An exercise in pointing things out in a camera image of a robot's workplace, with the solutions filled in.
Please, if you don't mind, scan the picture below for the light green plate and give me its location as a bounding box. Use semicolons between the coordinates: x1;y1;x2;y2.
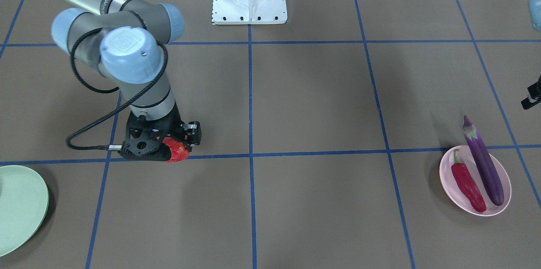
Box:
0;165;49;257

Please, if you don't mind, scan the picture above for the pink plate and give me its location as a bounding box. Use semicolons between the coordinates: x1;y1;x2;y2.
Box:
439;145;513;217

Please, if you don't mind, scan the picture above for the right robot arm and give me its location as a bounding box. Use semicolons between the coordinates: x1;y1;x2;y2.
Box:
51;0;199;162

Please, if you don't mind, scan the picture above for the purple toy eggplant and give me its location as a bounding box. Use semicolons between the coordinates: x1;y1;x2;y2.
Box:
462;115;505;206

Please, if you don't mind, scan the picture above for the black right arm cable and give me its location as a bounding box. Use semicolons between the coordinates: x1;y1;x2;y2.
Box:
66;28;169;151

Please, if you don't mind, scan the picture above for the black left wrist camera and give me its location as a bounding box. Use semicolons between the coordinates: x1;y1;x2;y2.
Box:
520;76;541;110

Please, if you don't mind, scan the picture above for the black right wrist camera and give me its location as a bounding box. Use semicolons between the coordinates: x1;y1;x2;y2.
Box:
181;121;202;148

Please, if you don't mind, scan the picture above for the red toy chili pepper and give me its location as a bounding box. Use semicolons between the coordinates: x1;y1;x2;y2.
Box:
451;149;487;213

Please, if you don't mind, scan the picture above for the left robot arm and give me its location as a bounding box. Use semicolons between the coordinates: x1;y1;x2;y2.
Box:
527;0;541;32

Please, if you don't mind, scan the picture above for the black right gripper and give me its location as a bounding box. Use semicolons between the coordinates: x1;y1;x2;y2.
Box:
120;108;183;162

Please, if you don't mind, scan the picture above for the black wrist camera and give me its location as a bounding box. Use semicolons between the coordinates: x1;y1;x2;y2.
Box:
520;76;541;110
181;121;202;148

